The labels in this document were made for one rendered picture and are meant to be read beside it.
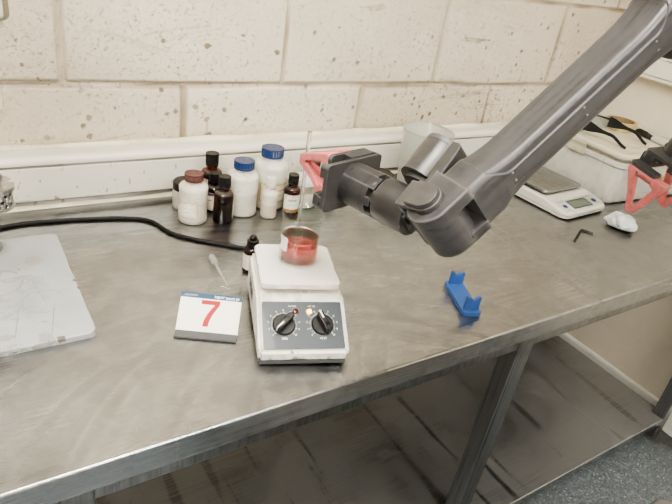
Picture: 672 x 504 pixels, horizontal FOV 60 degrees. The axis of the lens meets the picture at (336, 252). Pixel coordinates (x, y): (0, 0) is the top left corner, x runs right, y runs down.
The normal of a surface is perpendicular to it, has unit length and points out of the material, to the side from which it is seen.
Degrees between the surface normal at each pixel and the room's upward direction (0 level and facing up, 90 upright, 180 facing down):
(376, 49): 90
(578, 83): 44
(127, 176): 90
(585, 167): 94
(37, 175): 90
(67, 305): 0
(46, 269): 0
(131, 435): 0
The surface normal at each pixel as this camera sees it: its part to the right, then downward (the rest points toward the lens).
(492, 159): -0.38, -0.67
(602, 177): -0.87, 0.18
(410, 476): 0.15, -0.86
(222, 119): 0.52, 0.48
